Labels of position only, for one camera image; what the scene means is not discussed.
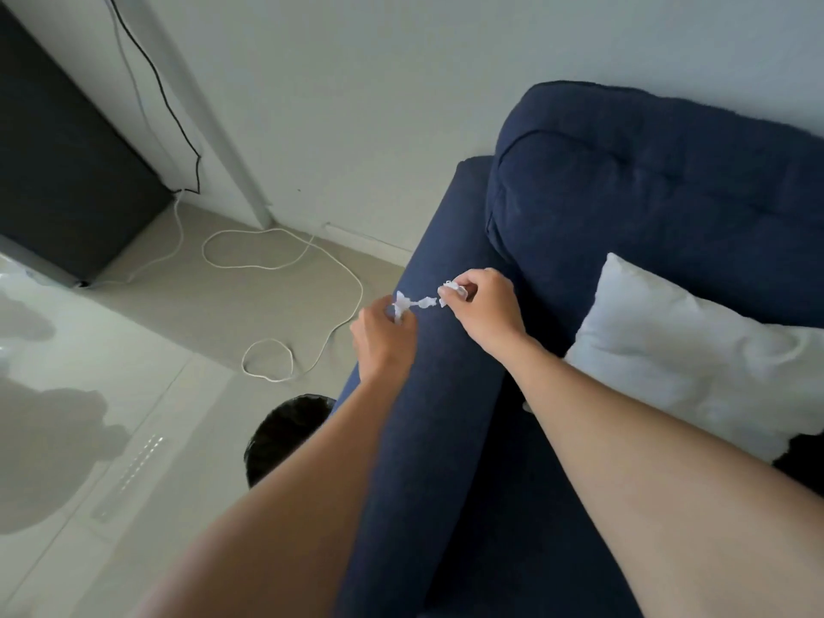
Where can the person's right forearm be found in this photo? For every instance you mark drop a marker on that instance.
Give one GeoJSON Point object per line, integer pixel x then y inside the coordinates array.
{"type": "Point", "coordinates": [644, 469]}

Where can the person's left forearm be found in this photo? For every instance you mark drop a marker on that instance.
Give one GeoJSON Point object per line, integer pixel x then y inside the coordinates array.
{"type": "Point", "coordinates": [289, 508]}

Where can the black fabric item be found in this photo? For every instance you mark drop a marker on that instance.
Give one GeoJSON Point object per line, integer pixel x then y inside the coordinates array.
{"type": "Point", "coordinates": [801, 460]}

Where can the person's left thumb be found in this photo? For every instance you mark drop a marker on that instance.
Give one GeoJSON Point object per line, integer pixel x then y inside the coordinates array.
{"type": "Point", "coordinates": [409, 320]}

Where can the black waste bin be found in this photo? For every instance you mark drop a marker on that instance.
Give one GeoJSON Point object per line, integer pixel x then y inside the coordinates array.
{"type": "Point", "coordinates": [286, 424]}

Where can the black cabinet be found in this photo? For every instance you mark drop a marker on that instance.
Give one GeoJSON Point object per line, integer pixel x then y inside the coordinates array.
{"type": "Point", "coordinates": [58, 167]}

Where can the person's right thumb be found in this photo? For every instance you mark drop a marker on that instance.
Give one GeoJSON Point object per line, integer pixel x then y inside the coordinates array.
{"type": "Point", "coordinates": [452, 308]}

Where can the dark blue fabric sofa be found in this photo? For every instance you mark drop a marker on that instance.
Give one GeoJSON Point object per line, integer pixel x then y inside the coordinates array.
{"type": "Point", "coordinates": [438, 444]}

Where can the person's left hand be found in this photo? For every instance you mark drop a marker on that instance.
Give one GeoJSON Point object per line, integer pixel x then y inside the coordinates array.
{"type": "Point", "coordinates": [383, 344]}

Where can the dark blue sofa back cushion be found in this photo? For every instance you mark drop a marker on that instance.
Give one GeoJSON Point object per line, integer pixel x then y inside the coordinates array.
{"type": "Point", "coordinates": [644, 186]}

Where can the white pillow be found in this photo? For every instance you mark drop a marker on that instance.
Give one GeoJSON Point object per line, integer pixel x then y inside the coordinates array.
{"type": "Point", "coordinates": [676, 353]}

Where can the white tissue piece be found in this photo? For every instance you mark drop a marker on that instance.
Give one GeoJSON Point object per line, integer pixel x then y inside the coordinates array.
{"type": "Point", "coordinates": [425, 303]}

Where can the person's right hand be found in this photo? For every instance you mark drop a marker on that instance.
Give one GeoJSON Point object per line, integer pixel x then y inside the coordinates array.
{"type": "Point", "coordinates": [489, 312]}

